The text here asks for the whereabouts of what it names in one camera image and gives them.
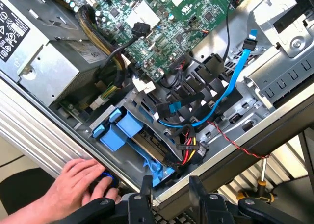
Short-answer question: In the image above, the empty blue disk carrier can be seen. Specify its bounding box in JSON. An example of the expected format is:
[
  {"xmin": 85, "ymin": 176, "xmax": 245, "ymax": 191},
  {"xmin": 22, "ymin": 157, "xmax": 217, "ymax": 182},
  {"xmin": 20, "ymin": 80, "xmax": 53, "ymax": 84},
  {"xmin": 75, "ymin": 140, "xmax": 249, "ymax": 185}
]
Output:
[{"xmin": 92, "ymin": 124, "xmax": 176, "ymax": 188}]

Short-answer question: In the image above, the person's hand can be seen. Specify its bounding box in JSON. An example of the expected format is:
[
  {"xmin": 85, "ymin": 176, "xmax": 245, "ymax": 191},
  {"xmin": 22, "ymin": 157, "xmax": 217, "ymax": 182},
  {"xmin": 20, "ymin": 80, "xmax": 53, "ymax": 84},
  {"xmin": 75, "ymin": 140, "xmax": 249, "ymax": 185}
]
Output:
[{"xmin": 41, "ymin": 159, "xmax": 121, "ymax": 218}]

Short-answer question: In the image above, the black control knob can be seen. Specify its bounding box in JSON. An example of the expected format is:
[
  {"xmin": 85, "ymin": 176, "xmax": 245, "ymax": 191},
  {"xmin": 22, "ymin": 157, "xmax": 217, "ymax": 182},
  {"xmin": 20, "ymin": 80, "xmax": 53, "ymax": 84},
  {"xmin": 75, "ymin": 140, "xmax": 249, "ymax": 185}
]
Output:
[{"xmin": 88, "ymin": 172, "xmax": 120, "ymax": 198}]

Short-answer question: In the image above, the yellow black screwdriver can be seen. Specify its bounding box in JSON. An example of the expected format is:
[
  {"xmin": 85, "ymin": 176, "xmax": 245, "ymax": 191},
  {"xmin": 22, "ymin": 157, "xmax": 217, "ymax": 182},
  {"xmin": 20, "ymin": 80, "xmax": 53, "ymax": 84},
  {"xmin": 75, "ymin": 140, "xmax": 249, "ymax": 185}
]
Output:
[{"xmin": 255, "ymin": 157, "xmax": 269, "ymax": 202}]

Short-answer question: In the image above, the open PC case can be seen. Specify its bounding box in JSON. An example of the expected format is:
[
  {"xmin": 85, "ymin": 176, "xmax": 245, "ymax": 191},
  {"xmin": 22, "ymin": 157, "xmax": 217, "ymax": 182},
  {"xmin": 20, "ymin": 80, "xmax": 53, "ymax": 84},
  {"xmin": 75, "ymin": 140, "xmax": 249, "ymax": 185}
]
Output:
[{"xmin": 0, "ymin": 0, "xmax": 314, "ymax": 221}]

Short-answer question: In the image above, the black chair seat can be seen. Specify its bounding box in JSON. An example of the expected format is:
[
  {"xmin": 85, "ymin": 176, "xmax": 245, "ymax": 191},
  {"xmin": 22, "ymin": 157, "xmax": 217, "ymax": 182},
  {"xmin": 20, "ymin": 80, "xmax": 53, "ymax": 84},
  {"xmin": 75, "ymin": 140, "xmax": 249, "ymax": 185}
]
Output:
[{"xmin": 0, "ymin": 167, "xmax": 56, "ymax": 215}]

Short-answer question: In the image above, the silver power supply unit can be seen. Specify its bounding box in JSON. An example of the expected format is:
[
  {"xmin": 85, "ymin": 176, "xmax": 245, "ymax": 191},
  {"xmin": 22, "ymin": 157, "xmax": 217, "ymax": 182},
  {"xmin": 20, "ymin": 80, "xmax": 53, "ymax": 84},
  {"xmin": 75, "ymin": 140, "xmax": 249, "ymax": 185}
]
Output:
[{"xmin": 0, "ymin": 0, "xmax": 108, "ymax": 107}]

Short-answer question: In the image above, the green motherboard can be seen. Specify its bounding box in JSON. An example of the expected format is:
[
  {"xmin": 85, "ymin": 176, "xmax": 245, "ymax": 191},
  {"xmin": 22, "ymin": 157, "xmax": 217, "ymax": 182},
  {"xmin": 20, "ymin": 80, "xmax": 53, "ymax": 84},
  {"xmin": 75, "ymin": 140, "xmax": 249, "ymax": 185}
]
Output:
[{"xmin": 58, "ymin": 0, "xmax": 248, "ymax": 82}]

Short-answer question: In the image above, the silver heat sink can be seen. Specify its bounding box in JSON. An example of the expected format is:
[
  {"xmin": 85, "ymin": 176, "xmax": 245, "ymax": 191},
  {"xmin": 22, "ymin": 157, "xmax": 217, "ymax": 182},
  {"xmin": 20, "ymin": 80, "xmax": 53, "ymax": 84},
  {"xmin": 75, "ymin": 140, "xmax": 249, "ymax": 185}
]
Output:
[{"xmin": 124, "ymin": 0, "xmax": 161, "ymax": 30}]

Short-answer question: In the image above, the yellow black tool handle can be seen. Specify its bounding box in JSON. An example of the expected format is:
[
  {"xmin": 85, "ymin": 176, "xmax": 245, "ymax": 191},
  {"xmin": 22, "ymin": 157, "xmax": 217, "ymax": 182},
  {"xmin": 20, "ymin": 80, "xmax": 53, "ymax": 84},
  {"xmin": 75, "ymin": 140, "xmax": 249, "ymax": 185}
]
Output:
[{"xmin": 236, "ymin": 189, "xmax": 275, "ymax": 206}]

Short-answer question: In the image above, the red black twisted wire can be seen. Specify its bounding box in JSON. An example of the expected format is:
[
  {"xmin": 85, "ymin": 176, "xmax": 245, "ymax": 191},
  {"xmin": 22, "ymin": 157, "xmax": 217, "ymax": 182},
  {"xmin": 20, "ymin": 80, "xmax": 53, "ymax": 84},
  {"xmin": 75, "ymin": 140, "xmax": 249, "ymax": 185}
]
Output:
[{"xmin": 207, "ymin": 121, "xmax": 270, "ymax": 160}]

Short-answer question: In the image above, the white wire plug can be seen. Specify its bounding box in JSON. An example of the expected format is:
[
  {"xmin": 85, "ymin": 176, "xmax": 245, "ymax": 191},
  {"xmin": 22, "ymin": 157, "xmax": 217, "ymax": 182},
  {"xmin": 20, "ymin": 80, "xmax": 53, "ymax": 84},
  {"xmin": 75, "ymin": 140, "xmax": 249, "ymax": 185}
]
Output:
[{"xmin": 132, "ymin": 77, "xmax": 157, "ymax": 93}]

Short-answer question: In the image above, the black plastic fan duct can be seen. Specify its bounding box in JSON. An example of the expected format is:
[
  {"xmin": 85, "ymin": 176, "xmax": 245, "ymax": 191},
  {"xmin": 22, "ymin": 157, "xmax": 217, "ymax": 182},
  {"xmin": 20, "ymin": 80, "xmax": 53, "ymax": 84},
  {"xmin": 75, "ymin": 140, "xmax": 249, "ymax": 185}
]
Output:
[{"xmin": 166, "ymin": 53, "xmax": 243, "ymax": 126}]

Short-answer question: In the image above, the thin wire with red plug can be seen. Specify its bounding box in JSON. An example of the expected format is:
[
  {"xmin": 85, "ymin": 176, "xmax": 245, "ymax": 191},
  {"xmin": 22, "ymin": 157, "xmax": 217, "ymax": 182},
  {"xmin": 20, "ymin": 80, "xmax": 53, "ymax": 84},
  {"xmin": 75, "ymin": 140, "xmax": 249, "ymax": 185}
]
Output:
[{"xmin": 178, "ymin": 29, "xmax": 210, "ymax": 60}]

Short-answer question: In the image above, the thin black wire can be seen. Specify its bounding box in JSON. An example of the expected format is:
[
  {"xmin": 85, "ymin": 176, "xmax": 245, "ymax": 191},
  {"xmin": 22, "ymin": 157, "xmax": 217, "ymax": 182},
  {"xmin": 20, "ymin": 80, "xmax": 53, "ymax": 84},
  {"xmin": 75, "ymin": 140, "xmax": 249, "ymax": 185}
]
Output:
[{"xmin": 223, "ymin": 0, "xmax": 242, "ymax": 63}]

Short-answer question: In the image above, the braided power wire bundle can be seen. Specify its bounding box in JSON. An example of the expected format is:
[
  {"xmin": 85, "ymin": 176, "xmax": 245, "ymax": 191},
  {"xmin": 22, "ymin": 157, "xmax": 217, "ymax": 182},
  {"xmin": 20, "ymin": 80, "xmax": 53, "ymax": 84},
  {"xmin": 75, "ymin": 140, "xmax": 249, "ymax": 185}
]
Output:
[{"xmin": 76, "ymin": 5, "xmax": 126, "ymax": 87}]

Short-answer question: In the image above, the thick black plug wire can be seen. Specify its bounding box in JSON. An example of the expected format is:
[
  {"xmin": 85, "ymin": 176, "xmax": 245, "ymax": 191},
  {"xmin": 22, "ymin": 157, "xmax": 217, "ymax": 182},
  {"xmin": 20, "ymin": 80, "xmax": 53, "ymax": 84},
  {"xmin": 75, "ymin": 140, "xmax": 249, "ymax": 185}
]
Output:
[{"xmin": 105, "ymin": 22, "xmax": 152, "ymax": 60}]

